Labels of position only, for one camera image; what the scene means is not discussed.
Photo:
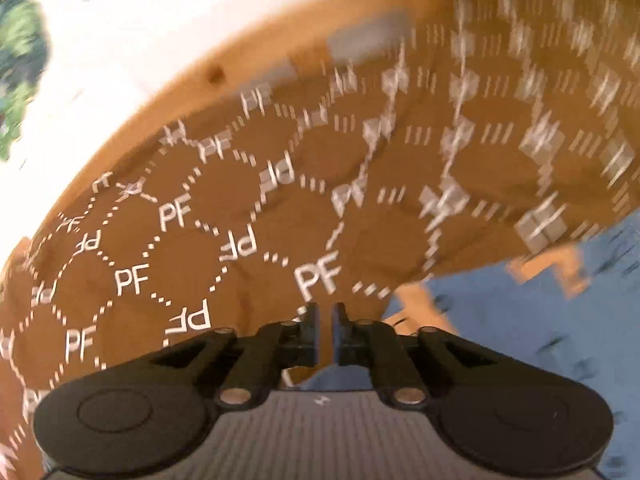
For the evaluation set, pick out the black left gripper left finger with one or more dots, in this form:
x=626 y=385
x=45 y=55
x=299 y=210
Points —
x=254 y=365

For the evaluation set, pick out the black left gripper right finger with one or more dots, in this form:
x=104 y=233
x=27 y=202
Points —
x=405 y=371

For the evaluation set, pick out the blue pyjama pants orange cars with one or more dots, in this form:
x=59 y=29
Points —
x=592 y=337

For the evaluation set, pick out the brown PF patterned blanket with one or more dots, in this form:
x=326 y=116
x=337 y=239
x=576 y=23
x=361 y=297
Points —
x=488 y=131

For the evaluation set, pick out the blond anime character poster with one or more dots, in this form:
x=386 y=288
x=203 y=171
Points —
x=25 y=53

